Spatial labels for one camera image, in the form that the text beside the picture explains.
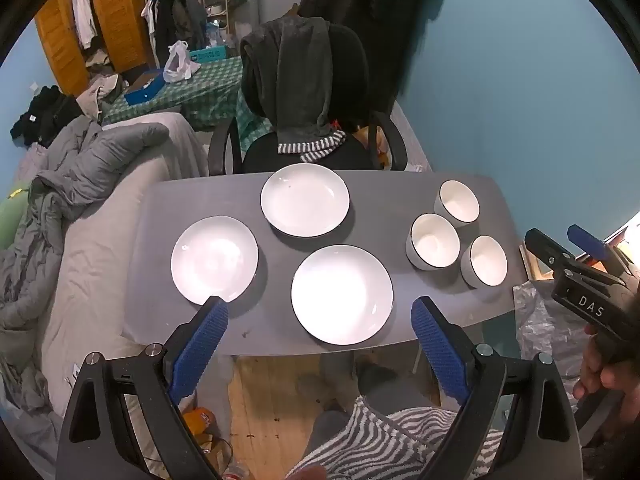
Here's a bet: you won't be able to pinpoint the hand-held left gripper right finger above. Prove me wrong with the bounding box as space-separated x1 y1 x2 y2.
411 296 585 480

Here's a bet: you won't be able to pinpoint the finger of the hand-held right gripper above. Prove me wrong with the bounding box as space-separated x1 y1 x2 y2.
566 224 633 286
524 228 577 276

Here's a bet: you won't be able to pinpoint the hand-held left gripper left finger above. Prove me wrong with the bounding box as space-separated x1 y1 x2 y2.
55 295 230 480

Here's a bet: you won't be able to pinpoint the white ribbed bowl black rim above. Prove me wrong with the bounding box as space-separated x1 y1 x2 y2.
405 213 461 271
433 180 481 223
460 235 509 289

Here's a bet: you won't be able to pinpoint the white plate black rim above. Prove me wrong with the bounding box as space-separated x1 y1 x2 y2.
260 163 351 238
290 244 394 346
170 216 260 306

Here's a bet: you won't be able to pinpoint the person's right hand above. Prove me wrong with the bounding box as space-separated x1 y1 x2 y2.
572 325 640 436

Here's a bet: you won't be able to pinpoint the silver plastic sheet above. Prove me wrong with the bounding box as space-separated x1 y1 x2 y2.
512 280 596 396

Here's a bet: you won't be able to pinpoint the orange packet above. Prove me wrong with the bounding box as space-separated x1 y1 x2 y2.
182 407 218 436

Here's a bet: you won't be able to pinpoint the zebra striped cloth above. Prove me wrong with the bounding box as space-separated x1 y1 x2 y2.
285 395 506 480

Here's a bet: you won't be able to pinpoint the orange bag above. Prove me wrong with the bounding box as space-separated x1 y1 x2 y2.
367 125 394 171

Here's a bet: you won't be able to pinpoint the grey quilted duvet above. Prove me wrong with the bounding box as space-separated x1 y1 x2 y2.
0 112 171 411

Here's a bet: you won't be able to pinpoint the green pillow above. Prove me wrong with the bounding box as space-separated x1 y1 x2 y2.
0 187 31 251

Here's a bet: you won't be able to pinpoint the green checked tablecloth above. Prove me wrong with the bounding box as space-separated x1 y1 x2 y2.
102 55 273 148

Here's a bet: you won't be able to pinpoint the blue open box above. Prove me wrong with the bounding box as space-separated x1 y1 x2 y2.
124 71 166 107

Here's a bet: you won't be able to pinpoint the black office chair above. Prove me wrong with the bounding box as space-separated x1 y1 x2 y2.
207 22 408 176

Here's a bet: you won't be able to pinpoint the beige crumpled garment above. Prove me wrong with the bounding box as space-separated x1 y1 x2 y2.
75 72 123 121

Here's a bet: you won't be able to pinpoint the black clothes pile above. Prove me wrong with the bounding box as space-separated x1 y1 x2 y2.
11 85 83 148

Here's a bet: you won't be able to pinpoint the white plastic bag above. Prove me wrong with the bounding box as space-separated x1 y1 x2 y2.
162 40 193 83

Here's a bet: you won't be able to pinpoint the grey fleece garment striped hem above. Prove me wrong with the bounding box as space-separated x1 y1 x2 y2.
240 16 347 163

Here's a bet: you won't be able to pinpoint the black hanging coats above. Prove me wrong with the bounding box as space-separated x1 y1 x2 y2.
297 0 440 116

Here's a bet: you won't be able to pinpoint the dark hanging jackets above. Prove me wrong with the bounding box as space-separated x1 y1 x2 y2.
142 0 211 68

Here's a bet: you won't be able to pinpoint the orange louvred wardrobe door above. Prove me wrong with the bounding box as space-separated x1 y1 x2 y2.
34 0 91 96
89 0 151 73

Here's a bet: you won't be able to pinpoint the white hanging shirt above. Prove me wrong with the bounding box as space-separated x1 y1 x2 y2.
72 0 98 51

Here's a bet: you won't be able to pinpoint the wooden frame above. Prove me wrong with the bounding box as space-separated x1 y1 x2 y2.
520 240 556 281

